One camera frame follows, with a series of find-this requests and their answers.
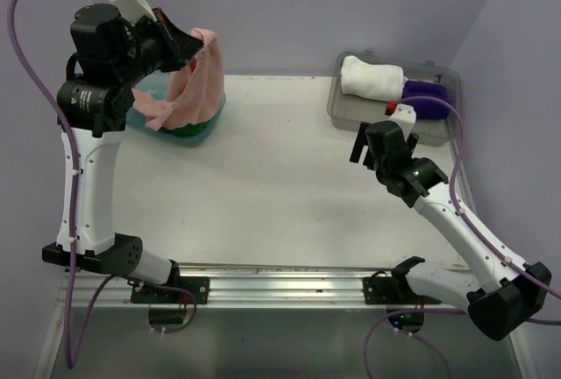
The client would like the green towel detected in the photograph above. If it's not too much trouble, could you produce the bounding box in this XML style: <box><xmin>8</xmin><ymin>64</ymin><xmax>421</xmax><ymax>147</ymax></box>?
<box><xmin>162</xmin><ymin>119</ymin><xmax>215</xmax><ymax>138</ymax></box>

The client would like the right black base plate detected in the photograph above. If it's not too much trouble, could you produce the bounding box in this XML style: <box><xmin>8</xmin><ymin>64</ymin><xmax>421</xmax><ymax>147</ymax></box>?
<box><xmin>362</xmin><ymin>270</ymin><xmax>441</xmax><ymax>305</ymax></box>

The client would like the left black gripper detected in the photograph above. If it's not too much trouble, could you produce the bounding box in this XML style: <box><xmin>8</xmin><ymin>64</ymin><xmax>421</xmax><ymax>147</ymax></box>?
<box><xmin>112</xmin><ymin>5</ymin><xmax>202</xmax><ymax>86</ymax></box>

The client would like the pink towel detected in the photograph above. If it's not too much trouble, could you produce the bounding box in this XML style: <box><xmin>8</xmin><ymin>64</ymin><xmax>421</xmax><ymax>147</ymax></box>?
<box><xmin>133</xmin><ymin>28</ymin><xmax>224</xmax><ymax>131</ymax></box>

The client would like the dark purple towel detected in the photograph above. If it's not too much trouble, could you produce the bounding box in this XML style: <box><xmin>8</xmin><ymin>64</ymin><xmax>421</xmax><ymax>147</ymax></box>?
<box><xmin>400</xmin><ymin>97</ymin><xmax>450</xmax><ymax>120</ymax></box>

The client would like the aluminium mounting rail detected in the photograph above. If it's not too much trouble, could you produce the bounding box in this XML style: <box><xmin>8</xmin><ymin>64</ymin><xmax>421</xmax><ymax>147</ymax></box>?
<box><xmin>56</xmin><ymin>264</ymin><xmax>518</xmax><ymax>310</ymax></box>

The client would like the grey transparent plastic tray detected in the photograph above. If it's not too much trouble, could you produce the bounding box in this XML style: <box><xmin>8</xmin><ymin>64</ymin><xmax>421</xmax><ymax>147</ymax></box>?
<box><xmin>327</xmin><ymin>52</ymin><xmax>461</xmax><ymax>131</ymax></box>

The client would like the rolled purple towel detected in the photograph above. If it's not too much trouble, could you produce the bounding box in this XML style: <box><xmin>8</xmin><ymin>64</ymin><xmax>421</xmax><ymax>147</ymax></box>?
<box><xmin>402</xmin><ymin>80</ymin><xmax>448</xmax><ymax>99</ymax></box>

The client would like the teal plastic bin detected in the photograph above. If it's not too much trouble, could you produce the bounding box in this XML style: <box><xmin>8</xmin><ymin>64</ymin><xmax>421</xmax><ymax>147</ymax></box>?
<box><xmin>126</xmin><ymin>73</ymin><xmax>226</xmax><ymax>147</ymax></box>

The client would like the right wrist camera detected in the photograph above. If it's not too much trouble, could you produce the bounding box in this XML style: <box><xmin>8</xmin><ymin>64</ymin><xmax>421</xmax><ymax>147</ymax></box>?
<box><xmin>366</xmin><ymin>104</ymin><xmax>416</xmax><ymax>158</ymax></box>

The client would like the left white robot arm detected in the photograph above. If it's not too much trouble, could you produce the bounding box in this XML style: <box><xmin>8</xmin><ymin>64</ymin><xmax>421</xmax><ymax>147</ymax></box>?
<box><xmin>42</xmin><ymin>4</ymin><xmax>202</xmax><ymax>303</ymax></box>

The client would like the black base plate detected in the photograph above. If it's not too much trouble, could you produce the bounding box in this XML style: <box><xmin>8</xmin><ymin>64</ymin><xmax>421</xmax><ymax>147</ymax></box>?
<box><xmin>362</xmin><ymin>270</ymin><xmax>441</xmax><ymax>305</ymax></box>
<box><xmin>127</xmin><ymin>263</ymin><xmax>209</xmax><ymax>304</ymax></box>

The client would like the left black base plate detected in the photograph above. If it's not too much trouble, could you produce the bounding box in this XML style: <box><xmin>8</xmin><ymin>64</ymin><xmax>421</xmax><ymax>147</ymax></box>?
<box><xmin>127</xmin><ymin>263</ymin><xmax>209</xmax><ymax>304</ymax></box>

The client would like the rolled white towel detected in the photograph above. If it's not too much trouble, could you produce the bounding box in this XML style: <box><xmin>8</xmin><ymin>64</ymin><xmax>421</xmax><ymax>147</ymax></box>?
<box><xmin>340</xmin><ymin>55</ymin><xmax>408</xmax><ymax>103</ymax></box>

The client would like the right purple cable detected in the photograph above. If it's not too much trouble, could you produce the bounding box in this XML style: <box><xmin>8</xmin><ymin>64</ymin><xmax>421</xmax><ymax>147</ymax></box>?
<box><xmin>363</xmin><ymin>95</ymin><xmax>561</xmax><ymax>379</ymax></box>

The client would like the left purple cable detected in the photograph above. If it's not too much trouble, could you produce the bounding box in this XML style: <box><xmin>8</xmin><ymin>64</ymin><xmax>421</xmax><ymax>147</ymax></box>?
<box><xmin>8</xmin><ymin>0</ymin><xmax>198</xmax><ymax>370</ymax></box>

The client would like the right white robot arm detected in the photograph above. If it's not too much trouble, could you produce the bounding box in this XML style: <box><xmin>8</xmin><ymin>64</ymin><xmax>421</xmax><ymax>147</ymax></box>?
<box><xmin>350</xmin><ymin>120</ymin><xmax>551</xmax><ymax>340</ymax></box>

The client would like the purple cable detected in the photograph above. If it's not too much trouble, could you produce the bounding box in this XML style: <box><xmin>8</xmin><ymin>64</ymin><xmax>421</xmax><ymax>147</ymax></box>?
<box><xmin>8</xmin><ymin>0</ymin><xmax>198</xmax><ymax>370</ymax></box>
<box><xmin>363</xmin><ymin>95</ymin><xmax>561</xmax><ymax>379</ymax></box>

